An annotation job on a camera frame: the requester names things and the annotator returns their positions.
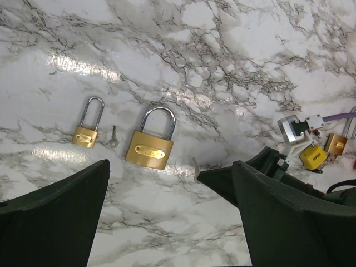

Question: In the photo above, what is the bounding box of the round brass padlock with keys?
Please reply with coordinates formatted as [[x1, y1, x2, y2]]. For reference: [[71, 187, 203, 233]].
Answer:
[[321, 107, 355, 168]]

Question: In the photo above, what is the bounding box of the small brass long-shackle padlock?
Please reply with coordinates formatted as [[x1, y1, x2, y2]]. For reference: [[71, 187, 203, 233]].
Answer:
[[72, 96, 105, 149]]

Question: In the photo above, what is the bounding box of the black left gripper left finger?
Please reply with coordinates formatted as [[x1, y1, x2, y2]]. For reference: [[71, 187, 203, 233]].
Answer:
[[1, 160, 110, 266]]

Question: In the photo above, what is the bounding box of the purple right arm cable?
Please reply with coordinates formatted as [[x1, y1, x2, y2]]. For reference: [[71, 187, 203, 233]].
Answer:
[[321, 111, 356, 123]]

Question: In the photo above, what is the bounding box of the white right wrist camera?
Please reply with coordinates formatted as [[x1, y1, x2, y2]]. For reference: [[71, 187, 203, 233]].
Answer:
[[277, 114, 324, 163]]

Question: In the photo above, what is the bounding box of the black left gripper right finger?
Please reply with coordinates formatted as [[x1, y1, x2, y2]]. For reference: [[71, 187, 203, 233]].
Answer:
[[232, 161, 355, 266]]

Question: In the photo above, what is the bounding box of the yellow black padlock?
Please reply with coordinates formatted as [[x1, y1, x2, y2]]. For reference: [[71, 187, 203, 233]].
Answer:
[[299, 145, 328, 174]]

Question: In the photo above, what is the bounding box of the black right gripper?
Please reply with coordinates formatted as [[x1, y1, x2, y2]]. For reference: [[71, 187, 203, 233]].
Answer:
[[196, 147, 355, 207]]

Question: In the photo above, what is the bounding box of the large brass padlock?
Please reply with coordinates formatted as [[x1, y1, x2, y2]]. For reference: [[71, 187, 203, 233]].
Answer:
[[125, 105, 176, 170]]

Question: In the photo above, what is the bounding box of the silver key of large padlock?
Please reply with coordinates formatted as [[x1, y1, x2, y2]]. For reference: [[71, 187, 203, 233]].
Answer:
[[192, 157, 201, 183]]

